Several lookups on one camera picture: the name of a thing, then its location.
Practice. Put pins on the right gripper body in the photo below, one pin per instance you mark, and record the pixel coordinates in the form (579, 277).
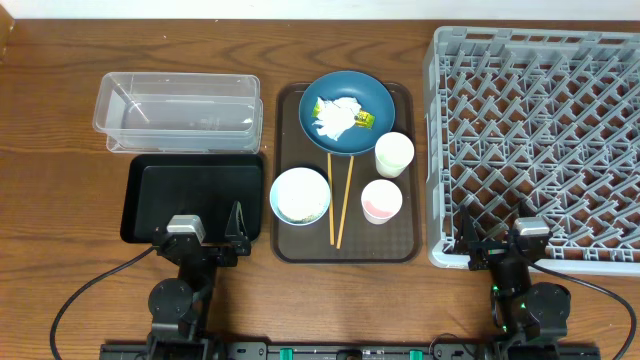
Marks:
(490, 254)

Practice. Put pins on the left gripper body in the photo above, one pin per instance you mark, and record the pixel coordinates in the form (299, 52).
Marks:
(206, 251)

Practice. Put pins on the light blue bowl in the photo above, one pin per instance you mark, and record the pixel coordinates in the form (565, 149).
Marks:
(299, 196)

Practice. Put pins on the white cup pink inside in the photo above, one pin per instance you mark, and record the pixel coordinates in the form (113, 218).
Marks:
(381, 200)

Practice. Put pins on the white cup green inside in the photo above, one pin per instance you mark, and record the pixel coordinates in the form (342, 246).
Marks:
(394, 152)

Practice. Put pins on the white tissue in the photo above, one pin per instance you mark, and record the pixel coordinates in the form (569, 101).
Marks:
(334, 117)

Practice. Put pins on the yellow green snack wrapper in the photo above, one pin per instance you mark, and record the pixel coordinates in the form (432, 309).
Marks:
(364, 119)

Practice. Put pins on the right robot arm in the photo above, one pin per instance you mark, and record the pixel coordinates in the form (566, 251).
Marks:
(532, 315)

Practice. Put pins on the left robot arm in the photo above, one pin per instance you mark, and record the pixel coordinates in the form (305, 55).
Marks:
(179, 306)

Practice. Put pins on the grey plastic dishwasher rack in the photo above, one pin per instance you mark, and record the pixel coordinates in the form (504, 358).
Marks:
(546, 120)

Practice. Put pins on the clear plastic waste bin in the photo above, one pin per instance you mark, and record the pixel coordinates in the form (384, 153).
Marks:
(169, 112)

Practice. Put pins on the black plastic tray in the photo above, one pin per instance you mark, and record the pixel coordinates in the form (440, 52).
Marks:
(161, 186)

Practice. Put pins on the brown serving tray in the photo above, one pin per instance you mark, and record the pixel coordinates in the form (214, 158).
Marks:
(396, 241)

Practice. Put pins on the left wooden chopstick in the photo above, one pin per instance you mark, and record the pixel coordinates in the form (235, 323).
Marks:
(331, 206)

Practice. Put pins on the wooden chopstick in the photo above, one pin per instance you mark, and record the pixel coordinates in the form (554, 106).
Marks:
(331, 206)
(345, 203)

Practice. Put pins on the right wooden chopstick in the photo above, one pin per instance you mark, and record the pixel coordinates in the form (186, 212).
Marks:
(345, 203)

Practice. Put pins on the dark blue plate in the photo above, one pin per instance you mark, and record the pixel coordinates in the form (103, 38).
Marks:
(370, 93)

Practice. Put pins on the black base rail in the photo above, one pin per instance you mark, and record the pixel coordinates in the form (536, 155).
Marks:
(262, 351)

